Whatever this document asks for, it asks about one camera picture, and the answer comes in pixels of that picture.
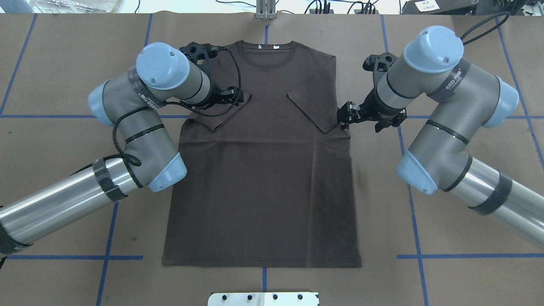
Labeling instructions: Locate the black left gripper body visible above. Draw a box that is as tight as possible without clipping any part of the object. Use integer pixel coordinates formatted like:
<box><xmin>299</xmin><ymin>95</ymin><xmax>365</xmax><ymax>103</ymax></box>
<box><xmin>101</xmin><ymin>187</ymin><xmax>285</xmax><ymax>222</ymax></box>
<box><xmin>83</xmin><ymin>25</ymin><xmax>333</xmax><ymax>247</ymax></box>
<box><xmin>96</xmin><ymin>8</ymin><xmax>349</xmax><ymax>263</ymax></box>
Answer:
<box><xmin>204</xmin><ymin>85</ymin><xmax>239</xmax><ymax>107</ymax></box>

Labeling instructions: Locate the white metal base plate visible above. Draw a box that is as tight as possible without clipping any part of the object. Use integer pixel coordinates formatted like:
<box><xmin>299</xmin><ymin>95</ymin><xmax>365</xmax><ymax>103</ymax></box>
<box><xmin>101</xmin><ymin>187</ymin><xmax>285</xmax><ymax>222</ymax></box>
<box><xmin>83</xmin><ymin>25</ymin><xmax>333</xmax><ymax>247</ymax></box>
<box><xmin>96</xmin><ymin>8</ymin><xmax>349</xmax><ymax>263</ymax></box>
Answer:
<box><xmin>207</xmin><ymin>291</ymin><xmax>320</xmax><ymax>306</ymax></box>

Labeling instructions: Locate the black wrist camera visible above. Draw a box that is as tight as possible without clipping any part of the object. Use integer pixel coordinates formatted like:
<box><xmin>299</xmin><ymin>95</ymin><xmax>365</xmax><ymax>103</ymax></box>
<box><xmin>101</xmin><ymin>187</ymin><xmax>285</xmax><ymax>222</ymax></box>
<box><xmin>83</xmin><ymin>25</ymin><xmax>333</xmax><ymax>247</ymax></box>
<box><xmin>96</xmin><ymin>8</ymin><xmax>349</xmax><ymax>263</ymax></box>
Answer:
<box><xmin>179</xmin><ymin>41</ymin><xmax>223</xmax><ymax>70</ymax></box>
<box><xmin>362</xmin><ymin>52</ymin><xmax>398</xmax><ymax>85</ymax></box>

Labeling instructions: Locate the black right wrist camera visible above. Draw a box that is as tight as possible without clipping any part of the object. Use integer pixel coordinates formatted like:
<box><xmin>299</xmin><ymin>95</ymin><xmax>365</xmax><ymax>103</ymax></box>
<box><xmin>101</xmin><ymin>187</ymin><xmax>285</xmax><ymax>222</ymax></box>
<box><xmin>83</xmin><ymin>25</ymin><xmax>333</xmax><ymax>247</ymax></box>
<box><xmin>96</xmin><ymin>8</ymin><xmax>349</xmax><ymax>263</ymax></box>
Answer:
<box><xmin>362</xmin><ymin>52</ymin><xmax>398</xmax><ymax>85</ymax></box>

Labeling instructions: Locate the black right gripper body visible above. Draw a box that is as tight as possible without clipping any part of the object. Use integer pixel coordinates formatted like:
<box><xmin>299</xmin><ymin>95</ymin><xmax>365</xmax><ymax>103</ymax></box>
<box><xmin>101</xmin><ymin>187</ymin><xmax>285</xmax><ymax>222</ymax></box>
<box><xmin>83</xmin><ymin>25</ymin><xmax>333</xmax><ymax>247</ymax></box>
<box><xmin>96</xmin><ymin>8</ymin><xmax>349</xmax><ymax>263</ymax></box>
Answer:
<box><xmin>346</xmin><ymin>101</ymin><xmax>407</xmax><ymax>133</ymax></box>

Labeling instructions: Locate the grey aluminium post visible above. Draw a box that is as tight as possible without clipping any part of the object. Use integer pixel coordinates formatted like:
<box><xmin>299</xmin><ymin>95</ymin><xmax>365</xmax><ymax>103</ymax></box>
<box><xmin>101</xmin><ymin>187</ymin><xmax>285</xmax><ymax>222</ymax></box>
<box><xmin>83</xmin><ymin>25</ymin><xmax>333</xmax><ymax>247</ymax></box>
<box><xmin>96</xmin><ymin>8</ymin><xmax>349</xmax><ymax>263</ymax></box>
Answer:
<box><xmin>255</xmin><ymin>0</ymin><xmax>277</xmax><ymax>20</ymax></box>

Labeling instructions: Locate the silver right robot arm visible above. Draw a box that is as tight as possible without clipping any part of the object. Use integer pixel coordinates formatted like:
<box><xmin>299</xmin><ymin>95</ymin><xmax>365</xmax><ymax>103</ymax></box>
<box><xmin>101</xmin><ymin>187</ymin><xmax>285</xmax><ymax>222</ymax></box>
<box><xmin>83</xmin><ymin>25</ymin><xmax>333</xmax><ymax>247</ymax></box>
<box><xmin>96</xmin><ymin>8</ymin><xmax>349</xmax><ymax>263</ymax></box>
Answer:
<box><xmin>337</xmin><ymin>25</ymin><xmax>544</xmax><ymax>247</ymax></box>

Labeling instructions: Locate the dark brown t-shirt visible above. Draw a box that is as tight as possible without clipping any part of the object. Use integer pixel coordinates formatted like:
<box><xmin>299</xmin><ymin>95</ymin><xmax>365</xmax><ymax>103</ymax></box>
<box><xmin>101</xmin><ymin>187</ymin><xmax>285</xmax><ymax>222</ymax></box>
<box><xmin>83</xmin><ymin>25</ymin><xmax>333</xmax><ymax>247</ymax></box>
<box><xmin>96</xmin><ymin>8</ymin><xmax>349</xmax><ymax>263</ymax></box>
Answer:
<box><xmin>161</xmin><ymin>41</ymin><xmax>362</xmax><ymax>269</ymax></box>

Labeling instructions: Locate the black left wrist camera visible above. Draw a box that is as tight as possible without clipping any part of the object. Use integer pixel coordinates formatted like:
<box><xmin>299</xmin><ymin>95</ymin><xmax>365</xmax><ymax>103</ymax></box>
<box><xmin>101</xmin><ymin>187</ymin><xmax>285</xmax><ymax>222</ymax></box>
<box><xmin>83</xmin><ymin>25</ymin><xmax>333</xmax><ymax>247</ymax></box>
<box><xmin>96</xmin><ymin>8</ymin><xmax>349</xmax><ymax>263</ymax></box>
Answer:
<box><xmin>179</xmin><ymin>41</ymin><xmax>223</xmax><ymax>70</ymax></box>

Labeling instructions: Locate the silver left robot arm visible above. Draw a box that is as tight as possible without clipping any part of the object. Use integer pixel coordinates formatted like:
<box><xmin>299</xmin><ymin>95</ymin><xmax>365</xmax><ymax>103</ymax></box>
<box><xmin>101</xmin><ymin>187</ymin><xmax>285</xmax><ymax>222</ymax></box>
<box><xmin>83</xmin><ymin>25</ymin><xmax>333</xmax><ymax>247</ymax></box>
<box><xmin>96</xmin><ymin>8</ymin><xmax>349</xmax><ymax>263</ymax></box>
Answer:
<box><xmin>1</xmin><ymin>42</ymin><xmax>243</xmax><ymax>259</ymax></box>

